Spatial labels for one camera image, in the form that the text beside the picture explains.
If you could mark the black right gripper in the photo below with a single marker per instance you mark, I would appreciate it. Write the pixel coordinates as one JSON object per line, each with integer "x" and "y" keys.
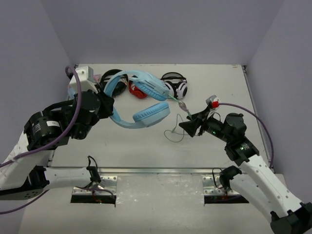
{"x": 197, "y": 120}

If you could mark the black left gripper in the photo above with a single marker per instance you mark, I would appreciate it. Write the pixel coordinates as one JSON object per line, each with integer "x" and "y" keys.
{"x": 103, "y": 103}

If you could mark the light blue over-ear headphones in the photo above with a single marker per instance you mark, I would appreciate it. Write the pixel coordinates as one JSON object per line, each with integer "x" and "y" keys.
{"x": 141, "y": 85}

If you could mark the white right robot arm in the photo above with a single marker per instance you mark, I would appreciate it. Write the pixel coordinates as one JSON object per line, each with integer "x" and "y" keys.
{"x": 251, "y": 177}

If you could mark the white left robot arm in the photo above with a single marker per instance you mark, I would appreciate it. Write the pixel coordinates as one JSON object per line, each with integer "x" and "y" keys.
{"x": 26, "y": 172}

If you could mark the pink blue cat-ear headphones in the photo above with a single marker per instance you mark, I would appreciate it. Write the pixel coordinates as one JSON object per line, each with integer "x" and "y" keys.
{"x": 70, "y": 92}

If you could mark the white black headphones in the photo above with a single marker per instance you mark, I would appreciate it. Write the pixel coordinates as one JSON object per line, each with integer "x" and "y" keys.
{"x": 176, "y": 83}

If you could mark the red black headphones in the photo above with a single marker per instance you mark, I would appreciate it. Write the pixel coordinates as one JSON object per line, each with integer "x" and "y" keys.
{"x": 135, "y": 91}

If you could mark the red white right wrist camera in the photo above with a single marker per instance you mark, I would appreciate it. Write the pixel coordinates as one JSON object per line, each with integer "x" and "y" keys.
{"x": 212, "y": 103}

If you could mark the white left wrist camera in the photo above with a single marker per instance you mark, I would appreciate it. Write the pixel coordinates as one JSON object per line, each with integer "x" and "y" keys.
{"x": 84, "y": 72}

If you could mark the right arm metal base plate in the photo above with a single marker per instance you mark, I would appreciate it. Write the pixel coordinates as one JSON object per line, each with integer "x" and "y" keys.
{"x": 214, "y": 193}

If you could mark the aluminium table edge rail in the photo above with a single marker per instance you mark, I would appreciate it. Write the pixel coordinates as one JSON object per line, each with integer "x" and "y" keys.
{"x": 155, "y": 170}

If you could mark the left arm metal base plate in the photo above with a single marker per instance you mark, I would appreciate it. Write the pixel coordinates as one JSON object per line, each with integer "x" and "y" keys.
{"x": 103, "y": 193}

